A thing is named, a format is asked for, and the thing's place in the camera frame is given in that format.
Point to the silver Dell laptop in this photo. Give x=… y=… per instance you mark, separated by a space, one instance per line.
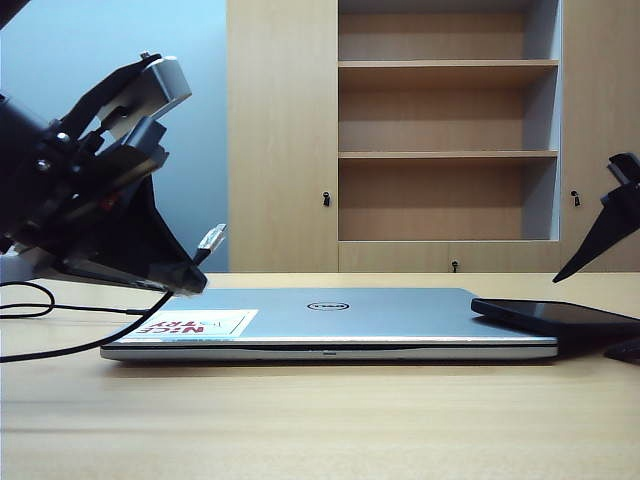
x=400 y=320

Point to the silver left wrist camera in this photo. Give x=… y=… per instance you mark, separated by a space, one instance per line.
x=170 y=85

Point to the black smartphone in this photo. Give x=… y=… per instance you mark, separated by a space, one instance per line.
x=565 y=317

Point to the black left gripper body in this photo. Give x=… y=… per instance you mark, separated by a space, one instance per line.
x=75 y=200

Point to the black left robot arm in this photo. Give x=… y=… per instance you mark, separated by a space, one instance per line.
x=20 y=150

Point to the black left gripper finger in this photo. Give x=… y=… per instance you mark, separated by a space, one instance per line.
x=150 y=240
x=150 y=286

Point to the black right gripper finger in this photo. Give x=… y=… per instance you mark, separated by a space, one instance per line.
x=615 y=220

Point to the light wooden shelf cabinet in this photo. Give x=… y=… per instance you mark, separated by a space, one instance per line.
x=280 y=150

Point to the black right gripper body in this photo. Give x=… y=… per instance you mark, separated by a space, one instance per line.
x=627 y=170

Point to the white red Nice Try sticker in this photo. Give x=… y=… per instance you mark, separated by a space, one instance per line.
x=225 y=322

